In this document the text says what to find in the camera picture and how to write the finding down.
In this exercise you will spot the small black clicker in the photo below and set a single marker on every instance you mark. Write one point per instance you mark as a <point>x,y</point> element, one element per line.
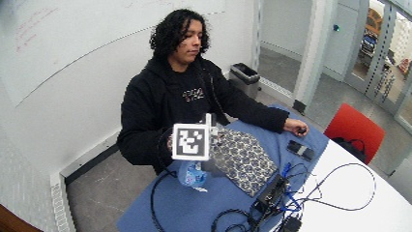
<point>302,130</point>

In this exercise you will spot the clear plastic bottle blue label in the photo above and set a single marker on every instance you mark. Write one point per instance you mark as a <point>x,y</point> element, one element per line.
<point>193,175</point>

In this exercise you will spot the black phone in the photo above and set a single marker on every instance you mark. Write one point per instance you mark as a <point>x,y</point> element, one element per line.
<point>301,150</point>

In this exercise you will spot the patterned black white pouch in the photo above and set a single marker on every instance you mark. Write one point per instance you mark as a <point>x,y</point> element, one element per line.
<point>245,159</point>

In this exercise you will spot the white marker cube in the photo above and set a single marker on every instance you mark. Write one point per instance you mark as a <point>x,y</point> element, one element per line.
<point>191,143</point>

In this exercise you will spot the black bag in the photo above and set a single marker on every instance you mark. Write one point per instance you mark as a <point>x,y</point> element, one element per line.
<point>350,148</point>

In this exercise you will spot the red chair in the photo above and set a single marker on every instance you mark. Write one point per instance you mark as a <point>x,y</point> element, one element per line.
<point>357,129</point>

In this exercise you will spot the black device box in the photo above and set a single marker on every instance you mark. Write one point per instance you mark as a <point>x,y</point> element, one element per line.
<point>271,195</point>

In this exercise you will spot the grey trash bin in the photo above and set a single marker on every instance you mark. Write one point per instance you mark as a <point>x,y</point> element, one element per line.
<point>245,80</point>

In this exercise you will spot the the person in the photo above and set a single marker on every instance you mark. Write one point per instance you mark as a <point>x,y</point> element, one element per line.
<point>171,96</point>

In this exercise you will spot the black power adapter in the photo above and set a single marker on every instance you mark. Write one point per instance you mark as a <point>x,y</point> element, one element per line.
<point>293,224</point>

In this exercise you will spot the glass door with frame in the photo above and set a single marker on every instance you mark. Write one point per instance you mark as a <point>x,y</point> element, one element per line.
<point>378,58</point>

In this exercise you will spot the white wall baseboard trunking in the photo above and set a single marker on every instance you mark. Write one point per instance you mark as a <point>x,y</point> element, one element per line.
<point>86,161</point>

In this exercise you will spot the white wall whiteboard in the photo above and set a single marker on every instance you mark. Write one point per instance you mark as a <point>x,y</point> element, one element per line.
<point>78,42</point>

